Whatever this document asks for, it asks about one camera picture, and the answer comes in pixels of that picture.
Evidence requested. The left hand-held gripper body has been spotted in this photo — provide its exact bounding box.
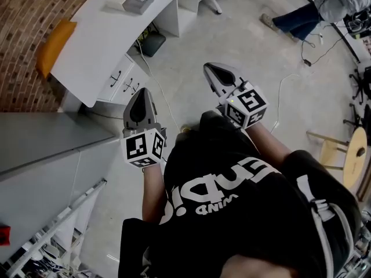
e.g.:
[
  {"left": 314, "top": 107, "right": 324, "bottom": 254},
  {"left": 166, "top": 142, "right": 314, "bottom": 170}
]
[{"left": 120, "top": 122, "right": 168, "bottom": 170}]

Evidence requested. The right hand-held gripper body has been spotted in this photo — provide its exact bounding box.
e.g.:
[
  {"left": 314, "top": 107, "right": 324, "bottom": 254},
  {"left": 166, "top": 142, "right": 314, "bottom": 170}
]
[{"left": 215, "top": 81, "right": 270, "bottom": 130}]

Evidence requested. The person's right forearm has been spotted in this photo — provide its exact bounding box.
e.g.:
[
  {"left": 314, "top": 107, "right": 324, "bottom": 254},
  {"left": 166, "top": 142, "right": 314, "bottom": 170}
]
[{"left": 245, "top": 122, "right": 292, "bottom": 164}]

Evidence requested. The person's left forearm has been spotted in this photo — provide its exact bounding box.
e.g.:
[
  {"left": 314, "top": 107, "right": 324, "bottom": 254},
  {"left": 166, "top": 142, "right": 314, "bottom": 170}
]
[{"left": 141, "top": 163, "right": 168, "bottom": 223}]

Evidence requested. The white drawer cabinet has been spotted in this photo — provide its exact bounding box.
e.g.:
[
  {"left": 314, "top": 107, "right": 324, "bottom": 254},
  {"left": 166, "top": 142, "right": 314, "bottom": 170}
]
[{"left": 96, "top": 52, "right": 150, "bottom": 105}]

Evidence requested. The dark green bag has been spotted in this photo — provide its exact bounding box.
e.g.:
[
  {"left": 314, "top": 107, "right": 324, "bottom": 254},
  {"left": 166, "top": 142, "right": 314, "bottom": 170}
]
[{"left": 141, "top": 31, "right": 167, "bottom": 58}]

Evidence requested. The grey cabinet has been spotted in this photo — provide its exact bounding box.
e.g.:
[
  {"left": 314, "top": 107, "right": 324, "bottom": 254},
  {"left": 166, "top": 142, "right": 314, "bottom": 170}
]
[{"left": 0, "top": 111, "right": 121, "bottom": 272}]

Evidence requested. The person's black printed t-shirt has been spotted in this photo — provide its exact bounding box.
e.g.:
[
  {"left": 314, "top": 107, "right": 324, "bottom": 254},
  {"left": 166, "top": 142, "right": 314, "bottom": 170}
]
[{"left": 118, "top": 110, "right": 362, "bottom": 278}]

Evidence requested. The wooden stool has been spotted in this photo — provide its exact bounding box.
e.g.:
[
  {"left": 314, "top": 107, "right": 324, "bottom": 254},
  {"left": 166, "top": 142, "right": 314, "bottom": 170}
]
[{"left": 306, "top": 129, "right": 350, "bottom": 172}]

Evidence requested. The orange cushion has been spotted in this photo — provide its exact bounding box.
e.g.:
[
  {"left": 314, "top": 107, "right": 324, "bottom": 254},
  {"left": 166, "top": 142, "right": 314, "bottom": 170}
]
[{"left": 35, "top": 19, "right": 78, "bottom": 79}]

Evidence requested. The black office chair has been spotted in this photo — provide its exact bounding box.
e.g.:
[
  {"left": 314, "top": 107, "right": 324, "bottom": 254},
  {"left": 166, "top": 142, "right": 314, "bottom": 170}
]
[
  {"left": 348, "top": 65, "right": 371, "bottom": 101},
  {"left": 343, "top": 103, "right": 371, "bottom": 130}
]

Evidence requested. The white shelf rack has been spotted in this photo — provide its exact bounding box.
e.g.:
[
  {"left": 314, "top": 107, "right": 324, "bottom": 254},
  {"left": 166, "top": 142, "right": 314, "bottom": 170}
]
[{"left": 0, "top": 178, "right": 108, "bottom": 278}]

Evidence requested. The black equipment backpack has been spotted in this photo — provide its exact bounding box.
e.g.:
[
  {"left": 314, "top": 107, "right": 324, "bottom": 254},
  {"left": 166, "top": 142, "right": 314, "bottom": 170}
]
[{"left": 343, "top": 8, "right": 371, "bottom": 39}]

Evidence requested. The small red object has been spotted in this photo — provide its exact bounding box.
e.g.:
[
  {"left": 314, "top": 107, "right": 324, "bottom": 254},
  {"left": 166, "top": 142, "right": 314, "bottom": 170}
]
[{"left": 0, "top": 225, "right": 12, "bottom": 247}]

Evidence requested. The white floor cable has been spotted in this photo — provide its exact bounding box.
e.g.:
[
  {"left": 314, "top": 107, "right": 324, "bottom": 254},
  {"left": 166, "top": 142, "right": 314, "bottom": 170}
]
[
  {"left": 135, "top": 37, "right": 183, "bottom": 133},
  {"left": 270, "top": 73, "right": 303, "bottom": 134}
]

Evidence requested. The black cable with adapter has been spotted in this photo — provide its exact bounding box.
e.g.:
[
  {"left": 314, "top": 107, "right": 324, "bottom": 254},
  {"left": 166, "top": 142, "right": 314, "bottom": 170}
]
[{"left": 299, "top": 24, "right": 350, "bottom": 68}]

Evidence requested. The grey shoulder strap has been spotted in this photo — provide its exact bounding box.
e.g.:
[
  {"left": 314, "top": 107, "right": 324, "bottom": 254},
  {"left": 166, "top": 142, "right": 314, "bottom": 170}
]
[{"left": 309, "top": 198, "right": 356, "bottom": 278}]

